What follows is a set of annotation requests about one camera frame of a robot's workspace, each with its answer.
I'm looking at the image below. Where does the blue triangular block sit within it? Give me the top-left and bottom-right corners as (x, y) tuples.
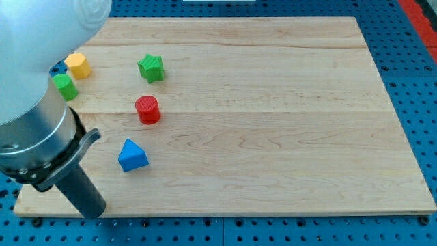
(118, 139), (150, 172)

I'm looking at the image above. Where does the green star block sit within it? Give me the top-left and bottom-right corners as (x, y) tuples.
(137, 54), (164, 84)

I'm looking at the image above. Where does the light wooden board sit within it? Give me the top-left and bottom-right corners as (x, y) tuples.
(13, 16), (437, 219)

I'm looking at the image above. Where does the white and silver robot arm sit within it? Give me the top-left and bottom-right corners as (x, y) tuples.
(1, 0), (111, 219)

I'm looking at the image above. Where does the yellow hexagonal block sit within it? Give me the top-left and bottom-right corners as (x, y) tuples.
(64, 53), (92, 79)

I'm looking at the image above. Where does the green cylinder block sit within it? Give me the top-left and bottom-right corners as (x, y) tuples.
(53, 74), (79, 101)

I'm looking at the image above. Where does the red tape strip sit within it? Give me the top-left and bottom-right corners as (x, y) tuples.
(398, 0), (436, 62)

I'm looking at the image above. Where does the red cylinder block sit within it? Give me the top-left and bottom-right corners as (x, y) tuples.
(135, 95), (161, 124)

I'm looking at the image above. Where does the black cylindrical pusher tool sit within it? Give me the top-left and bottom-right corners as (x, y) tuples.
(55, 165), (106, 219)

